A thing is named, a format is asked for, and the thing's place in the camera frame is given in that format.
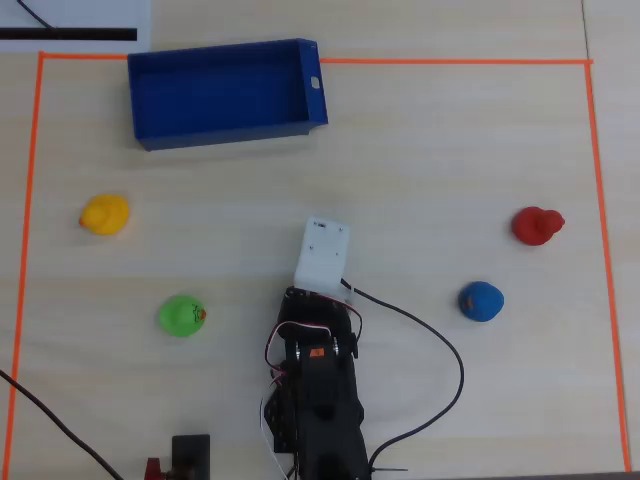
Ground red white servo wires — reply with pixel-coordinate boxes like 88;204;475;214
259;304;364;389

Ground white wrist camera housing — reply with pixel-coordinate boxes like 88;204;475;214
293;215;357;306

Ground thin black cable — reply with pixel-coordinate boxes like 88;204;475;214
17;0;54;30

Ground thick black cable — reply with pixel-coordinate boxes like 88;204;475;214
0;368;125;480

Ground blue plastic box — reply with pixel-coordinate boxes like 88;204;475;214
126;38;330;153

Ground green rubber duck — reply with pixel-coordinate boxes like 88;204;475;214
157;294;209;339

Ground red rubber duck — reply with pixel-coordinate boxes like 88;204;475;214
511;205;567;247

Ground yellow rubber duck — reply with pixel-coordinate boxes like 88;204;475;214
78;193;131;237

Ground blue rubber duck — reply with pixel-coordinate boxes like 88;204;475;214
457;280;506;323

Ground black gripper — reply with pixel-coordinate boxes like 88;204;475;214
277;285;362;359

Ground black camera cable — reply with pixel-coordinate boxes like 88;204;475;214
339;278;466;469

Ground black table clamp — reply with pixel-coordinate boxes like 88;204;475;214
171;433;212;480

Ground orange tape strip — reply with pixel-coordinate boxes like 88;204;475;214
39;51;595;66
583;60;632;472
5;51;46;466

